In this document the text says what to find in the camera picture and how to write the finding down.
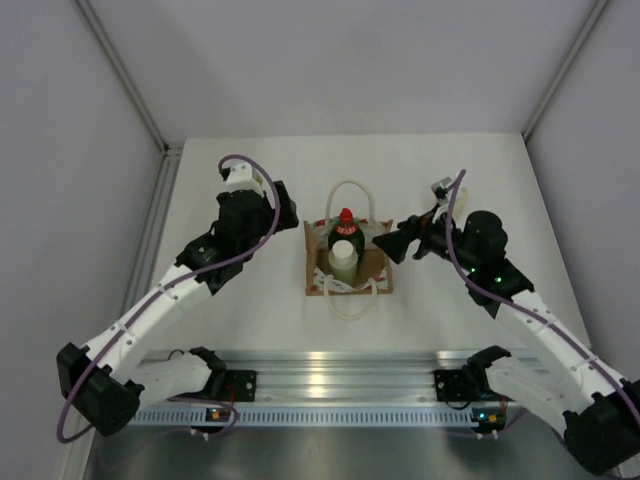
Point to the brown canvas tote bag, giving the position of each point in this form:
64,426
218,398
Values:
374,273

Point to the aluminium mounting rail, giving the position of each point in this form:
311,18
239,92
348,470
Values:
300,379

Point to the aluminium frame post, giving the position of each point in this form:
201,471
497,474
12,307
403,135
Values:
90,17
595,16

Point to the white slotted cable duct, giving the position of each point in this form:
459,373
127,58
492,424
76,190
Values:
261,416

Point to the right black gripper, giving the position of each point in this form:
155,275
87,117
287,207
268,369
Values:
421,228

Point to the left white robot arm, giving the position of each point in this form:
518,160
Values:
104,379

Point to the right aluminium frame post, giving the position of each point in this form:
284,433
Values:
595,16

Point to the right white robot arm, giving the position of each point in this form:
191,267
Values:
593,407

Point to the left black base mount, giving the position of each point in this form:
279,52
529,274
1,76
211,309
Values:
239,386

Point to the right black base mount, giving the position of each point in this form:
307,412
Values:
452,388

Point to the dark bottle red cap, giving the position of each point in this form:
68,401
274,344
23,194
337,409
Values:
347,228

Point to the left aluminium frame post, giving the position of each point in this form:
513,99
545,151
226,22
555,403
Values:
90,17

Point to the green bottle white cap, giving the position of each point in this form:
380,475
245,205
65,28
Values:
343,262

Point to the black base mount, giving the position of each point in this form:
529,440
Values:
239,386
452,388

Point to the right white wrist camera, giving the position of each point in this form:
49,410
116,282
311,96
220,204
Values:
442,187

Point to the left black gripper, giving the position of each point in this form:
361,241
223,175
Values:
287,216

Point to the cream pump lotion bottle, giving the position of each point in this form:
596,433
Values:
459,204

